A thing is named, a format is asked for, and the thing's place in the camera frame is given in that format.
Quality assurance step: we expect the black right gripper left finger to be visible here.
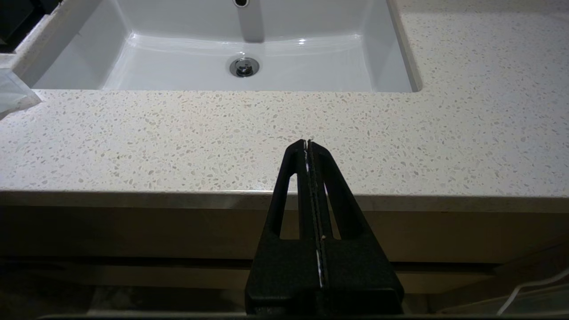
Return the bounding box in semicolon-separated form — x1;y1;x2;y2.
245;140;323;314

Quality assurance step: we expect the chrome sink drain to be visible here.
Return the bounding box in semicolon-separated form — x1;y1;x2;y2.
229;56;260;78

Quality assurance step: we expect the white cable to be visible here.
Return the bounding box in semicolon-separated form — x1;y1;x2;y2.
496;268;569;316

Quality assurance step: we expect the clear packet green label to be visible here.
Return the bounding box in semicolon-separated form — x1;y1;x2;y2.
0;66;43;121

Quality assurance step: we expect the white sink basin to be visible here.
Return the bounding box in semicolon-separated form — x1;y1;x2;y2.
11;0;423;94

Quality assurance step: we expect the wooden vanity cabinet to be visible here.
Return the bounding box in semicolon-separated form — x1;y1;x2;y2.
0;192;569;320

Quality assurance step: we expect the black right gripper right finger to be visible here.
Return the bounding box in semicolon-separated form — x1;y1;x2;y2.
308;140;405;314

